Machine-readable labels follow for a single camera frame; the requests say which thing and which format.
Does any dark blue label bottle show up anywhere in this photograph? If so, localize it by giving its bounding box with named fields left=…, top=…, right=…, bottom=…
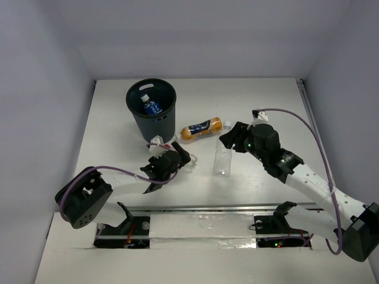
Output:
left=140, top=94, right=163, bottom=115

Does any red label clear bottle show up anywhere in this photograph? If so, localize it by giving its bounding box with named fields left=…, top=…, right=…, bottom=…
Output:
left=165, top=144, right=198, bottom=171

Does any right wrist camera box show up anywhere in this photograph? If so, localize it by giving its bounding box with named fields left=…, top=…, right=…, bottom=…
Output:
left=252, top=109, right=269, bottom=125

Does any dark grey plastic bin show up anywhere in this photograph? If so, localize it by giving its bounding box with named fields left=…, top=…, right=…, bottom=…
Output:
left=126, top=78, right=176, bottom=143

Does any orange drink bottle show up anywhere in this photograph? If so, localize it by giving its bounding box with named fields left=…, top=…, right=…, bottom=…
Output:
left=175, top=117, right=223, bottom=141

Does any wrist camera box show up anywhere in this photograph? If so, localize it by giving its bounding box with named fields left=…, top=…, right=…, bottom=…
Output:
left=252, top=109, right=269, bottom=125
left=148, top=135, right=167, bottom=157

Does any clear unlabelled plastic bottle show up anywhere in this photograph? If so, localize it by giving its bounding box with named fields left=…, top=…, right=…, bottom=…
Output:
left=213, top=121, right=232, bottom=178

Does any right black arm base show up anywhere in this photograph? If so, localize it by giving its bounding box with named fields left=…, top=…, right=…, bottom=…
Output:
left=249, top=201, right=310, bottom=238

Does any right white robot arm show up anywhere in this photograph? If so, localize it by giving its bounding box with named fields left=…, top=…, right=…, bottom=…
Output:
left=220, top=122, right=378, bottom=262

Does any aluminium rail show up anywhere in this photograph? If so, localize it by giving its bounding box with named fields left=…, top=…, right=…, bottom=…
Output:
left=130, top=202, right=316, bottom=212

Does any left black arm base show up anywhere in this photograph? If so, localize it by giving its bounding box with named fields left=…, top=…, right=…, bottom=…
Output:
left=94, top=201, right=134, bottom=241

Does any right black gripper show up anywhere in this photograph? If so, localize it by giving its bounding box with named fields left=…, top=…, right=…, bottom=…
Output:
left=220, top=120, right=267, bottom=163

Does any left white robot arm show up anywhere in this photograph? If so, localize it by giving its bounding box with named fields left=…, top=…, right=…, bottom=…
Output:
left=54, top=141, right=191, bottom=229

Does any white foam block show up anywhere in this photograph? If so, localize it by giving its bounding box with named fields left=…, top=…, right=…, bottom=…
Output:
left=149, top=214, right=257, bottom=250

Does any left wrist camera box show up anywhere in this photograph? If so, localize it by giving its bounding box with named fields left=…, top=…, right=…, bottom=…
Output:
left=148, top=135, right=167, bottom=157

